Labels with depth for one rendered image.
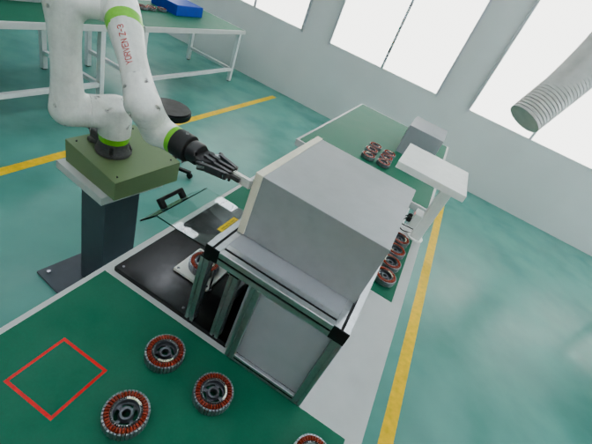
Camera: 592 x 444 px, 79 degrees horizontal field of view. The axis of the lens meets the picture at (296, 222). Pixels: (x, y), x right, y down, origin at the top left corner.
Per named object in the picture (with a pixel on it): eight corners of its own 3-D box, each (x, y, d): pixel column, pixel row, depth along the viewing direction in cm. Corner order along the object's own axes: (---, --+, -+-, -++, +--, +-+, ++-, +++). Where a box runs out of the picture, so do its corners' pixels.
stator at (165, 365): (144, 340, 108) (145, 333, 106) (182, 339, 112) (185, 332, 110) (142, 376, 100) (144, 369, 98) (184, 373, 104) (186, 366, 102)
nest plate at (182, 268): (173, 270, 130) (173, 267, 129) (199, 249, 142) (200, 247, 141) (206, 292, 127) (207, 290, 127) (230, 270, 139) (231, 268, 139)
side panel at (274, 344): (224, 354, 113) (251, 287, 96) (229, 347, 116) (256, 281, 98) (299, 407, 108) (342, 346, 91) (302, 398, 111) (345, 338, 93)
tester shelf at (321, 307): (203, 255, 98) (205, 243, 96) (302, 178, 154) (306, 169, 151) (342, 346, 91) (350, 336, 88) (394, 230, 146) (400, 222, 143)
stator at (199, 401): (187, 413, 96) (188, 406, 94) (196, 374, 105) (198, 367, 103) (227, 420, 98) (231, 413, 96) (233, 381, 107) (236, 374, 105)
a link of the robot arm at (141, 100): (149, 42, 125) (116, 49, 123) (136, 12, 114) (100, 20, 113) (171, 125, 113) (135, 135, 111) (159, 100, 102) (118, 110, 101)
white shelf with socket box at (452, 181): (357, 232, 197) (398, 160, 171) (373, 206, 227) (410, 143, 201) (415, 265, 191) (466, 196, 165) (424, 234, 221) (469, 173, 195)
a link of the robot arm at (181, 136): (169, 129, 112) (188, 123, 120) (165, 161, 119) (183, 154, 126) (185, 138, 111) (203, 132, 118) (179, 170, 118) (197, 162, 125)
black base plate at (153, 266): (114, 270, 124) (114, 266, 122) (222, 202, 176) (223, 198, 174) (225, 348, 115) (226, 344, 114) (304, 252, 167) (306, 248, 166)
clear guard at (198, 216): (139, 220, 110) (141, 205, 106) (190, 193, 129) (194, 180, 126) (225, 277, 104) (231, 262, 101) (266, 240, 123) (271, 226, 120)
